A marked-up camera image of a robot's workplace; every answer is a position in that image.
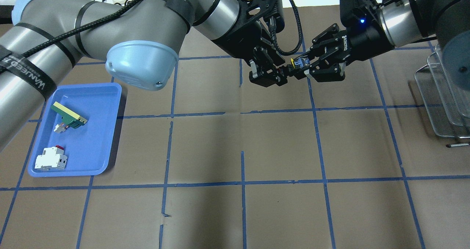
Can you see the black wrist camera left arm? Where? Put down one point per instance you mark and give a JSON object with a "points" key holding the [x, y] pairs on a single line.
{"points": [[271, 12]]}

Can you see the small white connector piece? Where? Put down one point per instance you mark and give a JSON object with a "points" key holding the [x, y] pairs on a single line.
{"points": [[59, 128]]}

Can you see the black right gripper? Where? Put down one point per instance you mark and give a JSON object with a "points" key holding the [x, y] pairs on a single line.
{"points": [[364, 40]]}

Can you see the blue plastic tray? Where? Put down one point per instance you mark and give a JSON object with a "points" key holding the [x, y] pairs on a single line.
{"points": [[87, 148]]}

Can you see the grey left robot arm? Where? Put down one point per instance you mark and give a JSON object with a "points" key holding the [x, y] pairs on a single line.
{"points": [[139, 42]]}

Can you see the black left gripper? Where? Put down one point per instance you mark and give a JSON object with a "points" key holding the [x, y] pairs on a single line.
{"points": [[238, 37]]}

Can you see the red blue push button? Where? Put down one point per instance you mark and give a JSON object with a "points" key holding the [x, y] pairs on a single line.
{"points": [[300, 67]]}

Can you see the white circuit breaker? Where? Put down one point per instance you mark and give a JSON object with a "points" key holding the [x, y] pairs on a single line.
{"points": [[52, 158]]}

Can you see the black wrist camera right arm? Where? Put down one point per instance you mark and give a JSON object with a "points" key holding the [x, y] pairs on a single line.
{"points": [[358, 15]]}

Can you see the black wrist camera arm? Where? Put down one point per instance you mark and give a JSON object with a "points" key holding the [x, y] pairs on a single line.
{"points": [[271, 12], [358, 15]]}

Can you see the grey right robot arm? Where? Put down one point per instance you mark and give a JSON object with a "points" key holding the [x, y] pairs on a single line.
{"points": [[412, 21]]}

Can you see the green yellow terminal block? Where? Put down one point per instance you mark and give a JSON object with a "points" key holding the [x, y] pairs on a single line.
{"points": [[68, 117]]}

